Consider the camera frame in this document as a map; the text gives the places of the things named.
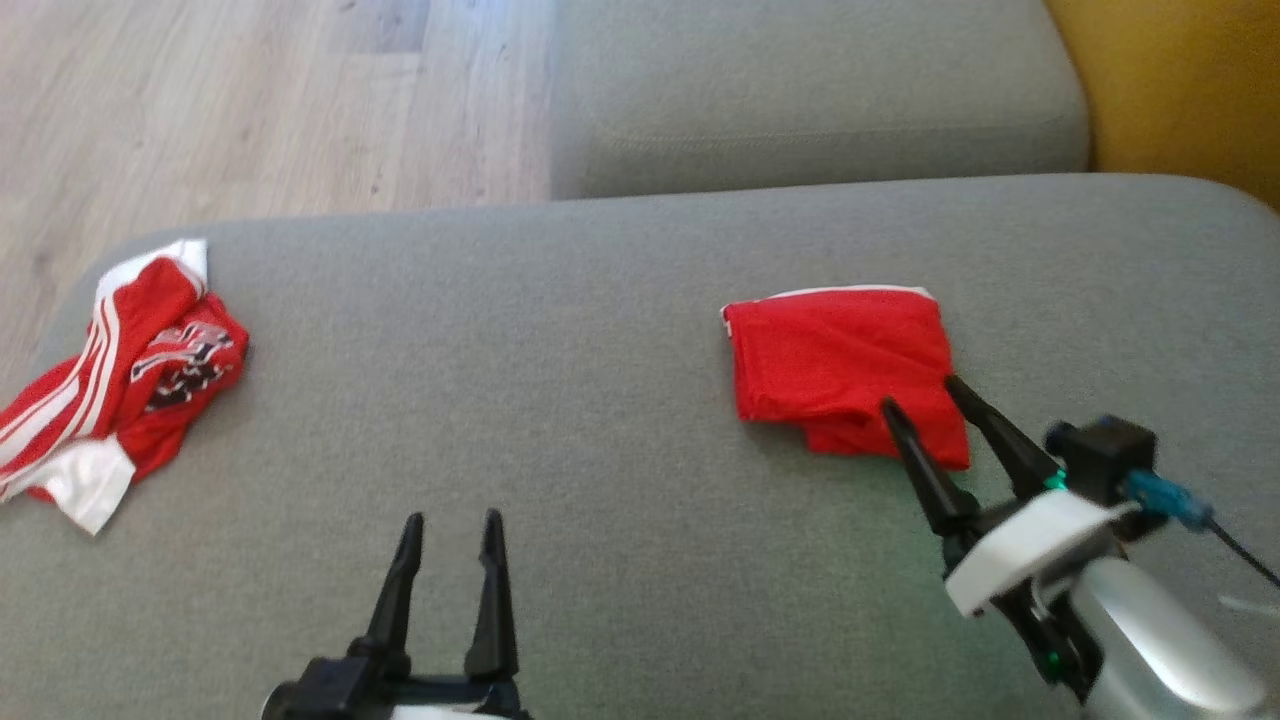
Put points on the plain red garment white trim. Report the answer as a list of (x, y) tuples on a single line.
[(830, 360)]

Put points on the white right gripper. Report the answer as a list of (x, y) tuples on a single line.
[(1030, 545)]

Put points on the small grey sofa cushion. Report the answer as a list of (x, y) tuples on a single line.
[(800, 90)]

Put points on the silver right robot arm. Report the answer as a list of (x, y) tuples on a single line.
[(1160, 640)]

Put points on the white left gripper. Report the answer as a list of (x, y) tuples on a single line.
[(400, 700)]

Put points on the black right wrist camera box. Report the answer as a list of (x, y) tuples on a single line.
[(1105, 455)]

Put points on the large grey sofa seat cushion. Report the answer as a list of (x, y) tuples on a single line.
[(600, 400)]

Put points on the red jersey with white sleeves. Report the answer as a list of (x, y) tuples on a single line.
[(140, 350)]

